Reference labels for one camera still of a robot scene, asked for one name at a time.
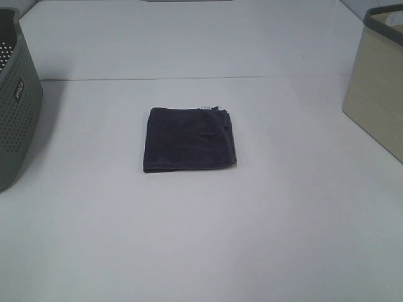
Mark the grey perforated plastic basket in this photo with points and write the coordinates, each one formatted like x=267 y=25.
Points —
x=21 y=96

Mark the dark navy towel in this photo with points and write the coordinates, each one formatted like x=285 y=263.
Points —
x=188 y=139

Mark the beige bin with grey rim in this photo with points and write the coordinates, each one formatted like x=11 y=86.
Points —
x=373 y=98

